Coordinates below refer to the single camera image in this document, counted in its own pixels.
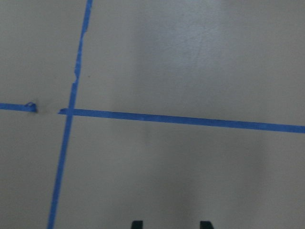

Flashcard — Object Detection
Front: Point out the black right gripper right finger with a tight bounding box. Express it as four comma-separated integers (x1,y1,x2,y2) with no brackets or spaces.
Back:
200,221,214,229

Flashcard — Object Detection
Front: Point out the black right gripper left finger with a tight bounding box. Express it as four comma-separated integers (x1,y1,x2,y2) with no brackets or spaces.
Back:
131,220,143,229

